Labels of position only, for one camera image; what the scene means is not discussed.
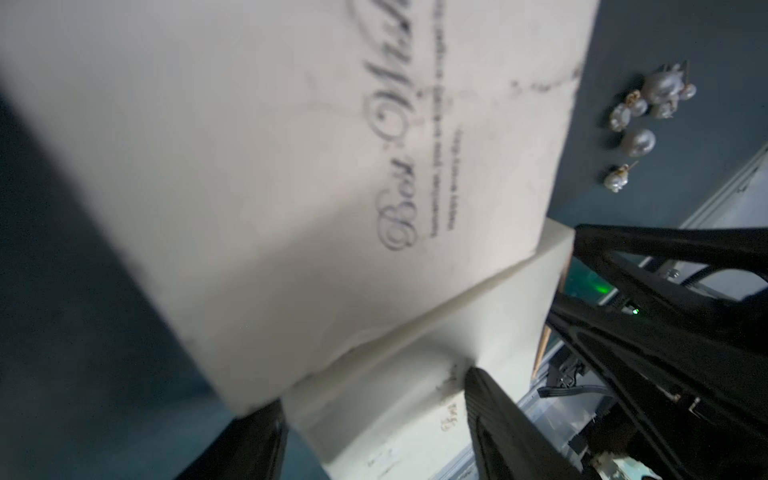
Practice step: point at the cream jewelry box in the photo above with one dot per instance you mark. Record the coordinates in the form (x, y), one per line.
(394, 408)
(289, 180)

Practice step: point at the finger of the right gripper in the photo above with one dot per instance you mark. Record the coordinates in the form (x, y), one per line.
(701, 404)
(604, 250)

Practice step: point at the pearl stud earring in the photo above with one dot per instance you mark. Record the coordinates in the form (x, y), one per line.
(618, 178)
(637, 143)

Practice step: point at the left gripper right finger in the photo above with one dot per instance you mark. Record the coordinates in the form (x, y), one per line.
(506, 444)

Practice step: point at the pearl flower earrings pair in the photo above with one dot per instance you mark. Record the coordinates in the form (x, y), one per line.
(659, 96)

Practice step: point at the cream jewelry box front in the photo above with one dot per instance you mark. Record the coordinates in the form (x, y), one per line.
(394, 408)

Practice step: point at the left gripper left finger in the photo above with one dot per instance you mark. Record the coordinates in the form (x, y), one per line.
(252, 447)

